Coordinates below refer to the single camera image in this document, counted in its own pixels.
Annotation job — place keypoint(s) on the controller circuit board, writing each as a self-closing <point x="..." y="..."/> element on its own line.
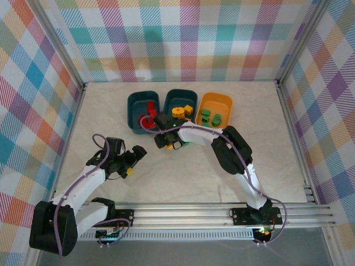
<point x="263" y="234"/>
<point x="109" y="235"/>

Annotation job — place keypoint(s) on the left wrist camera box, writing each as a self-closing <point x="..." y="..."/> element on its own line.
<point x="115" y="145"/>

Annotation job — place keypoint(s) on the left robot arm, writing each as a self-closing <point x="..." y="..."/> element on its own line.
<point x="83" y="183"/>

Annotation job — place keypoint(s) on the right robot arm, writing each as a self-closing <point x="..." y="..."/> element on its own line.
<point x="233" y="149"/>

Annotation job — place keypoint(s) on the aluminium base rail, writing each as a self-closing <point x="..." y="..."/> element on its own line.
<point x="180" y="214"/>

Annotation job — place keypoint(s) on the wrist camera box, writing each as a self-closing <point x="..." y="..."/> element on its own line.
<point x="163" y="120"/>
<point x="115" y="145"/>

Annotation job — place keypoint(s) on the yellow plastic container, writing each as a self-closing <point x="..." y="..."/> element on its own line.
<point x="219" y="102"/>

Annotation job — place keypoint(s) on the right controller circuit board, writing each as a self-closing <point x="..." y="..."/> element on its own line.
<point x="263" y="234"/>

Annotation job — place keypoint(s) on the aluminium side rail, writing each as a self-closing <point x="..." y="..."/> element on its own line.
<point x="295" y="138"/>
<point x="76" y="110"/>

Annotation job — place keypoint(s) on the aluminium frame post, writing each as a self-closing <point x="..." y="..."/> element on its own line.
<point x="302" y="41"/>
<point x="61" y="44"/>

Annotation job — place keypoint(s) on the left controller circuit board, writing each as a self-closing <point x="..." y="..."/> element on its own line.
<point x="109" y="235"/>

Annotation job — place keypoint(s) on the teal plastic container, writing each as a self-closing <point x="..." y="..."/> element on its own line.
<point x="136" y="110"/>
<point x="177" y="97"/>

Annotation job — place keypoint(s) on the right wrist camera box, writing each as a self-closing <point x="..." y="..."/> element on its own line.
<point x="163" y="120"/>

